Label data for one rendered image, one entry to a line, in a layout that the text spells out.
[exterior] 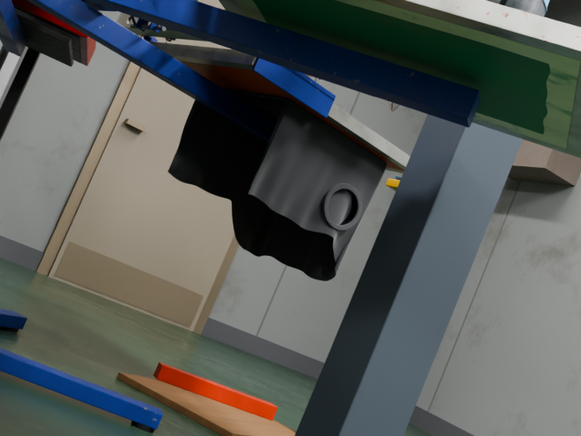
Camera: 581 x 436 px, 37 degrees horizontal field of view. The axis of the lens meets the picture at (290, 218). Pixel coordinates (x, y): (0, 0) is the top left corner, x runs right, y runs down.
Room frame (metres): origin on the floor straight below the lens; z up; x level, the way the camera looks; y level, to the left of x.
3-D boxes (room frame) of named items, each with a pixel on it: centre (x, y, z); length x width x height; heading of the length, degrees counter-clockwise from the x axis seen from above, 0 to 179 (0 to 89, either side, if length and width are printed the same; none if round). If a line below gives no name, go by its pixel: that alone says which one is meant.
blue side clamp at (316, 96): (2.36, 0.14, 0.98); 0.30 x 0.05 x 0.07; 132
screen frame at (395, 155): (2.73, 0.15, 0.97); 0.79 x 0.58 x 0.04; 132
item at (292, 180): (2.63, -0.01, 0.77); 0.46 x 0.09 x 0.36; 132
